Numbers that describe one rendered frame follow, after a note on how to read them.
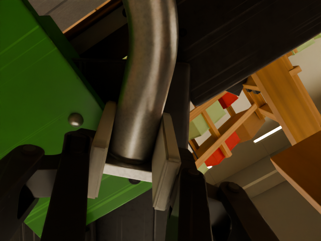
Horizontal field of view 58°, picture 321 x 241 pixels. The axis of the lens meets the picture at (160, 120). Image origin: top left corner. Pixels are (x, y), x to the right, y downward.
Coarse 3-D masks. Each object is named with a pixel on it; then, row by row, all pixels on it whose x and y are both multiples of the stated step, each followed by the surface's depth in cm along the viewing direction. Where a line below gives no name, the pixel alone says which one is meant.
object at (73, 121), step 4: (72, 116) 21; (76, 116) 21; (80, 116) 21; (68, 120) 21; (72, 120) 21; (76, 120) 21; (80, 120) 21; (72, 124) 21; (76, 124) 21; (80, 124) 21
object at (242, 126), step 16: (224, 96) 389; (192, 112) 334; (208, 112) 361; (224, 112) 379; (240, 112) 447; (256, 112) 427; (192, 128) 347; (208, 128) 352; (224, 128) 412; (240, 128) 404; (256, 128) 417; (192, 144) 388; (208, 144) 379; (224, 144) 356; (208, 160) 357
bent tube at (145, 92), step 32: (128, 0) 16; (160, 0) 15; (128, 32) 17; (160, 32) 16; (128, 64) 17; (160, 64) 17; (128, 96) 17; (160, 96) 18; (128, 128) 18; (128, 160) 18
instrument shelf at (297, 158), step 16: (304, 144) 71; (320, 144) 66; (272, 160) 73; (288, 160) 68; (304, 160) 64; (320, 160) 60; (288, 176) 62; (304, 176) 58; (320, 176) 55; (304, 192) 54; (320, 192) 50; (320, 208) 48
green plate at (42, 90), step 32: (0, 0) 18; (0, 32) 19; (32, 32) 19; (0, 64) 20; (32, 64) 20; (64, 64) 20; (0, 96) 20; (32, 96) 20; (64, 96) 21; (96, 96) 21; (0, 128) 21; (32, 128) 21; (64, 128) 21; (96, 128) 22; (128, 192) 24; (32, 224) 24
